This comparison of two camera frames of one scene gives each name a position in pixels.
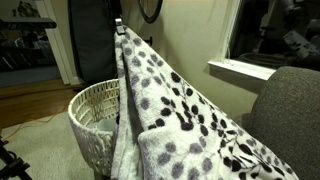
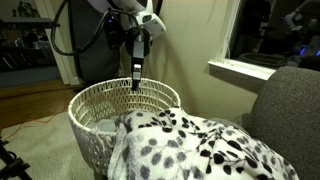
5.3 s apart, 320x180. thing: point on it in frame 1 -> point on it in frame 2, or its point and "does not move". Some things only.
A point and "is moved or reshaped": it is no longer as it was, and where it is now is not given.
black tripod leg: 14,167 does not move
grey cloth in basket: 108,124 does not move
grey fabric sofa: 285,117 does not move
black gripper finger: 119,26 -> 137,44
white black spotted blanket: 164,129 is moved or reshaped
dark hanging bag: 93,35 does not move
